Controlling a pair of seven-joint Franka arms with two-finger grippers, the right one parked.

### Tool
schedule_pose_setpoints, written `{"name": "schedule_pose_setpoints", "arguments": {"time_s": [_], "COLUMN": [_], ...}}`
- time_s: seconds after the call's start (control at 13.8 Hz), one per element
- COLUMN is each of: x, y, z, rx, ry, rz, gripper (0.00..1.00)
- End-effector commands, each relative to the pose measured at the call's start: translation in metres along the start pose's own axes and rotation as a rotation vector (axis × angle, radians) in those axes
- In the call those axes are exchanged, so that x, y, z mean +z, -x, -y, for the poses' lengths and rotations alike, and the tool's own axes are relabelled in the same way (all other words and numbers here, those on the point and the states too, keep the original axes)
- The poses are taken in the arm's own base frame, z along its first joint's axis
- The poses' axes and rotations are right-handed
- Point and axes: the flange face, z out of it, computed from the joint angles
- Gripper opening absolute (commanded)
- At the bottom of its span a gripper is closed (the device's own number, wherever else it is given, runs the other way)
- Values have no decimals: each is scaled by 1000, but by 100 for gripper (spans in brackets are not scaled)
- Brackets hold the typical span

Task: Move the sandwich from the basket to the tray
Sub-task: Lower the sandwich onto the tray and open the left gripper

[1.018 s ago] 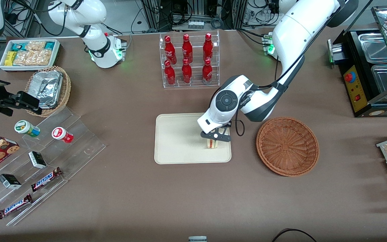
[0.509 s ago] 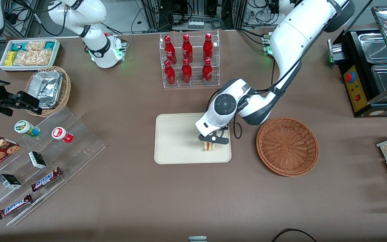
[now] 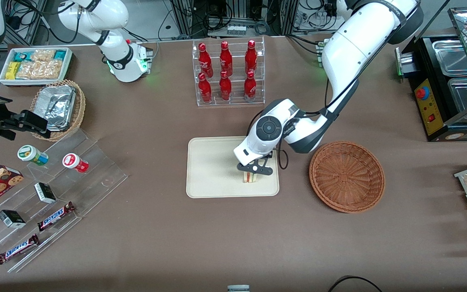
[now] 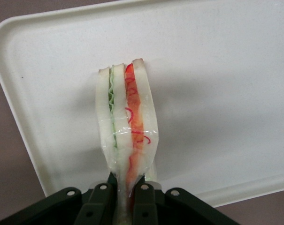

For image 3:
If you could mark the triangular sandwich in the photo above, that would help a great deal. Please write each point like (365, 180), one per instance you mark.
(250, 178)

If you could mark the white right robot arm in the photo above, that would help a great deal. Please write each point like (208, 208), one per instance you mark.
(120, 61)

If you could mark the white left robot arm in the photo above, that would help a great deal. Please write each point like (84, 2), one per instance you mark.
(351, 48)

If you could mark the cream plastic tray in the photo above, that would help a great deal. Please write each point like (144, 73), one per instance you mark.
(213, 170)

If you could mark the light wicker basket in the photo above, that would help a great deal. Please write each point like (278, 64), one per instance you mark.
(80, 109)

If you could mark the round brown wicker basket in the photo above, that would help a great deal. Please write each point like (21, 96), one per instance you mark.
(347, 176)

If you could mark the aluminium foil container stack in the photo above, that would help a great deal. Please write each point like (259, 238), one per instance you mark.
(57, 106)

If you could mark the green lid cup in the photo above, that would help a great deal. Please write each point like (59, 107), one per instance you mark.
(31, 154)

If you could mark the yellow snack packet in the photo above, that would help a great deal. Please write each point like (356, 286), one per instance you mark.
(12, 71)

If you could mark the clear acrylic bottle rack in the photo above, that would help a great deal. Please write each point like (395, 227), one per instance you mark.
(237, 101)

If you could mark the red lid cup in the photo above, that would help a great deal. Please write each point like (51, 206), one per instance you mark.
(73, 161)

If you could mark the large clear cracker bag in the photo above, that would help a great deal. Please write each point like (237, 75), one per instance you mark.
(41, 69)

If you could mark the teal snack packet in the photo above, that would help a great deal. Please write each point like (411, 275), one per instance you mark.
(20, 56)
(59, 54)

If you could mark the white rectangular snack bin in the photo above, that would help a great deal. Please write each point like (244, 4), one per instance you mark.
(68, 67)

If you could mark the red cola bottle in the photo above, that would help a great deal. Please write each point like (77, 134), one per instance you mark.
(250, 86)
(226, 60)
(251, 57)
(205, 61)
(204, 89)
(225, 87)

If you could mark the small clear cracker bag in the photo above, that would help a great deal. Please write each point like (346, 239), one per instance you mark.
(43, 55)

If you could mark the small black box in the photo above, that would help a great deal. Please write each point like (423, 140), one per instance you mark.
(45, 192)
(11, 219)

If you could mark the clear acrylic stepped stand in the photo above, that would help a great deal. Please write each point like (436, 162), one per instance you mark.
(95, 178)

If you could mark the snickers bar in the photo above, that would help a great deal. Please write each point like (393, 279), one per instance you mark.
(18, 249)
(55, 216)

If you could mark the small grey device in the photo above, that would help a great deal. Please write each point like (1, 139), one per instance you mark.
(238, 288)

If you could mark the white power strip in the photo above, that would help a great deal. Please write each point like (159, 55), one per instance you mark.
(236, 30)

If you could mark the black hot food display case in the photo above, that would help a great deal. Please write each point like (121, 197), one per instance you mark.
(428, 111)

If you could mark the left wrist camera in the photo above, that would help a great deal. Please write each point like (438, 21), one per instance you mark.
(251, 166)

